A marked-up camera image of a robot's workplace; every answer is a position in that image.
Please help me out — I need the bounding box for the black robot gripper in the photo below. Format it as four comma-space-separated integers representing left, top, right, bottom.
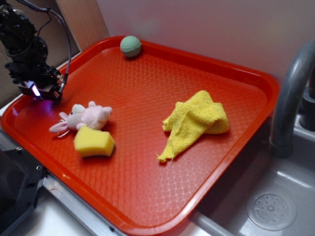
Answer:
4, 58, 63, 101

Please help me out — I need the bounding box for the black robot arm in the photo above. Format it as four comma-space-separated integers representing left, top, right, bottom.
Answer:
0, 0, 65, 101

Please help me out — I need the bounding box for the pink plush bunny toy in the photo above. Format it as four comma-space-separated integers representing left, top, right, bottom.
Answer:
49, 101, 113, 137

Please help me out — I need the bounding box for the wooden board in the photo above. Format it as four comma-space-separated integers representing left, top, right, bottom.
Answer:
56, 0, 109, 52

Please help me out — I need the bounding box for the yellow sponge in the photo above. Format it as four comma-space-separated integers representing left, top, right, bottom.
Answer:
74, 126, 115, 158

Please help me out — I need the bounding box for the green dimpled ball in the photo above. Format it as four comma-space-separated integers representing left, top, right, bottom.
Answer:
120, 36, 142, 58

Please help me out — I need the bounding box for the red plastic tray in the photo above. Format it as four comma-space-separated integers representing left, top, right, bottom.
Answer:
1, 36, 279, 236

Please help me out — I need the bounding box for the yellow knitted cloth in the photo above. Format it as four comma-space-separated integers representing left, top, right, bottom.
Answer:
157, 90, 229, 163

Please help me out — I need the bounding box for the grey toy sink basin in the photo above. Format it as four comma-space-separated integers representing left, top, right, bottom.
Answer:
190, 122, 315, 236

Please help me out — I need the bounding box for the grey toy faucet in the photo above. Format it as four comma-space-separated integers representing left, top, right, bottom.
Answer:
269, 40, 315, 159

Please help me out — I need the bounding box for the round sink drain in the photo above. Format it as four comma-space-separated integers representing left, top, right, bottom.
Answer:
246, 189, 297, 231

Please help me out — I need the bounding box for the dark faucet knob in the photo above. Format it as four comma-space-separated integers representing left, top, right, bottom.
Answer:
299, 71, 315, 131

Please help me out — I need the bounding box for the grey braided cable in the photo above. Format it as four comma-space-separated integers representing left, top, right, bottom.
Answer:
22, 0, 72, 94

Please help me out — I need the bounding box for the black metal bracket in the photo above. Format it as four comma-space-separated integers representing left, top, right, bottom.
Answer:
0, 147, 46, 236

